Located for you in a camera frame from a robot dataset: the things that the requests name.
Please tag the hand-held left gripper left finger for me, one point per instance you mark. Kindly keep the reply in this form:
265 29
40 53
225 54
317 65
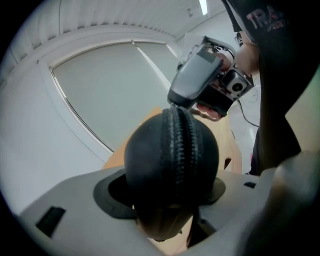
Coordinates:
82 225

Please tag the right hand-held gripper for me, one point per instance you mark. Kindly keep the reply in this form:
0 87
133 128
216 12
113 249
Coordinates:
220 45

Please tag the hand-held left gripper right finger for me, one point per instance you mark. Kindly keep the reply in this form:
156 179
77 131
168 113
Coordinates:
237 205

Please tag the black zippered case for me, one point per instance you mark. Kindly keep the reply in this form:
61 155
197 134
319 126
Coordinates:
170 162

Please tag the person's right forearm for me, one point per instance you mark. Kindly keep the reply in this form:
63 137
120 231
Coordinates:
247 55

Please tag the person's right hand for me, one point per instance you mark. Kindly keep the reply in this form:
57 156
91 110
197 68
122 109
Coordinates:
210 113

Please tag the person's black shirt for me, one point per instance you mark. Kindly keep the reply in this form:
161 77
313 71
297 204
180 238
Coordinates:
275 75

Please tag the ceiling light strip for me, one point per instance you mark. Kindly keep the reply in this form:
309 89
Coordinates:
203 6

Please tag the silver fisheye camera module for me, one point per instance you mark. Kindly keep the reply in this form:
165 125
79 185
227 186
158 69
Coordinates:
236 86

